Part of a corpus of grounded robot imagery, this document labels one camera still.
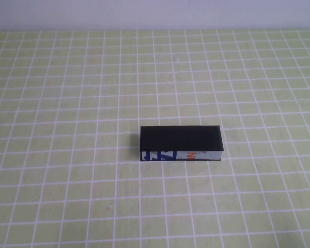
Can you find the black printed glasses case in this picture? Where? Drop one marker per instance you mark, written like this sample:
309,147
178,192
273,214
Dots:
180,138

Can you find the green grid tablecloth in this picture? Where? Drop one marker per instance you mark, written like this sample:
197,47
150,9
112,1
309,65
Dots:
67,180

